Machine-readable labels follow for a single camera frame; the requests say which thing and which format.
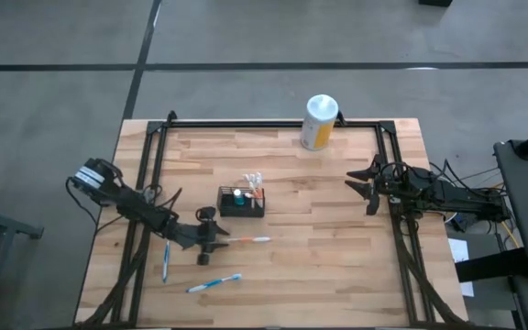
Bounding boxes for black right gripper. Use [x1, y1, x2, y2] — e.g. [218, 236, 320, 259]
[344, 153, 435, 216]

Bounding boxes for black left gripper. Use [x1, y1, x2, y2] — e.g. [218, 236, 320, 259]
[179, 205, 231, 267]

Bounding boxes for black wire caddy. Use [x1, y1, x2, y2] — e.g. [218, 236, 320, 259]
[216, 185, 267, 219]

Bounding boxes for blue and white toothbrush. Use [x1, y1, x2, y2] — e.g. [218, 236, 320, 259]
[162, 239, 172, 284]
[185, 273, 243, 294]

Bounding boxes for white wipes canister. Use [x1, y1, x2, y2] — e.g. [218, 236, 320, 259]
[299, 93, 340, 152]

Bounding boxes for blue power strip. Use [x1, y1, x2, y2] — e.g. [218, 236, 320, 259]
[451, 213, 470, 232]

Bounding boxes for white paper sheet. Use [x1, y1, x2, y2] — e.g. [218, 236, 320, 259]
[449, 236, 476, 298]

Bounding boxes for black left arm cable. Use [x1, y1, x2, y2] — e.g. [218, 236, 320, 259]
[140, 182, 183, 210]

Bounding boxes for black trailing cable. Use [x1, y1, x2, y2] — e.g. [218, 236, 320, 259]
[64, 177, 126, 233]

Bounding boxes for yellow cable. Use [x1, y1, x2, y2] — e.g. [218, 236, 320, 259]
[490, 181, 522, 251]

